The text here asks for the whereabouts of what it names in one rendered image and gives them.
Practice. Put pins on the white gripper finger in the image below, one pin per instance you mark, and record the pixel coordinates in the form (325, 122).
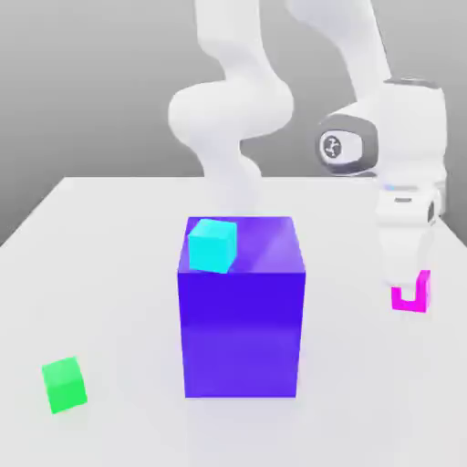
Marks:
(408, 293)

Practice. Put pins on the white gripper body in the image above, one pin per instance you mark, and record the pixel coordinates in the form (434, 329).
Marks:
(400, 255)

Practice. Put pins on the small magenta cube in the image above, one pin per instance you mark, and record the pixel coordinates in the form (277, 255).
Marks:
(423, 293)

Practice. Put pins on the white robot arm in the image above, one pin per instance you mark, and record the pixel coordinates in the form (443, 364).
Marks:
(233, 109)

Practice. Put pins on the small cyan cube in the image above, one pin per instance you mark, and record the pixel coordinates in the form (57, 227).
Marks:
(211, 248)

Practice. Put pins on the small green cube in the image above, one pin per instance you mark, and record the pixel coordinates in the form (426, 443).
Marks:
(65, 386)

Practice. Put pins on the large blue box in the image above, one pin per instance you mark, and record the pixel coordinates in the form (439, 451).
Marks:
(240, 335)

